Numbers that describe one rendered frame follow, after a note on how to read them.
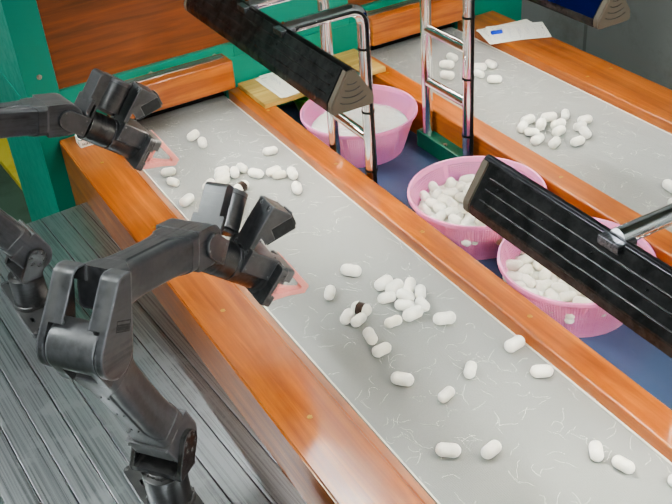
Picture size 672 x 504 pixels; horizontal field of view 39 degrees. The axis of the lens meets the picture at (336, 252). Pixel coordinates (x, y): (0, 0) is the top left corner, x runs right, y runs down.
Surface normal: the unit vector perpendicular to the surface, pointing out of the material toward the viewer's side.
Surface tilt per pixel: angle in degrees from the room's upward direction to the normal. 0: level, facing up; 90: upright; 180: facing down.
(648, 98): 0
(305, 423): 0
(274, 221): 90
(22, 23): 90
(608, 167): 0
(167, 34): 90
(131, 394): 94
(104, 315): 46
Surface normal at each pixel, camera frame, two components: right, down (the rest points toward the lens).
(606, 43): -0.83, 0.37
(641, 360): -0.07, -0.82
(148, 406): 0.91, 0.19
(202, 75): 0.50, 0.46
